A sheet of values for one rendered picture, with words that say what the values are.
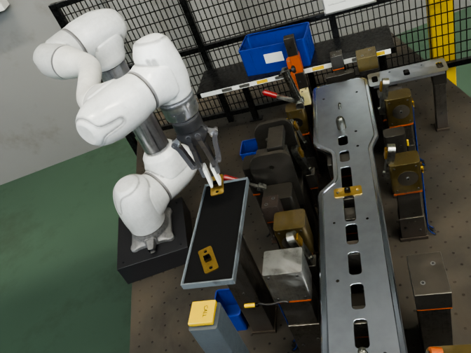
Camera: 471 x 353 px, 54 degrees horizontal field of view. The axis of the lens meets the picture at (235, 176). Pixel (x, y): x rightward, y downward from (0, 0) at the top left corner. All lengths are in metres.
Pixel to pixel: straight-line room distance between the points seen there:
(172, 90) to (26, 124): 3.47
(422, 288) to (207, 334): 0.51
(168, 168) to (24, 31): 2.54
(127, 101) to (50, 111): 3.38
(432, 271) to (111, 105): 0.82
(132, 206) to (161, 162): 0.20
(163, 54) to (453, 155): 1.30
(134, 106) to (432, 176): 1.25
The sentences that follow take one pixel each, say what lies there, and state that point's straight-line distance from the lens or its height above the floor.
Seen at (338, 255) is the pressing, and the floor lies 1.00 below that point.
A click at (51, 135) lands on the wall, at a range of 4.51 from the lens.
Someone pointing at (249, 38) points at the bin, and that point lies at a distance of 2.28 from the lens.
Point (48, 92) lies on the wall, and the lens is 4.30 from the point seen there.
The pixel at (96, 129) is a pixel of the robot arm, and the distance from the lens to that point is 1.01.
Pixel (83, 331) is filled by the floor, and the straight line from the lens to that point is 2.98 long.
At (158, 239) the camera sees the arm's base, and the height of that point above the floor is 0.81.
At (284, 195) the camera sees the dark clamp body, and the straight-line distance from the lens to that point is 1.40.
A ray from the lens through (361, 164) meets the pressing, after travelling 1.55.
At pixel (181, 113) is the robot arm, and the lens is 1.13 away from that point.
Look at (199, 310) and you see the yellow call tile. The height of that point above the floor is 1.16.
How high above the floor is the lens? 2.00
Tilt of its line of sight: 37 degrees down
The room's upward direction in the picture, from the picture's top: 24 degrees counter-clockwise
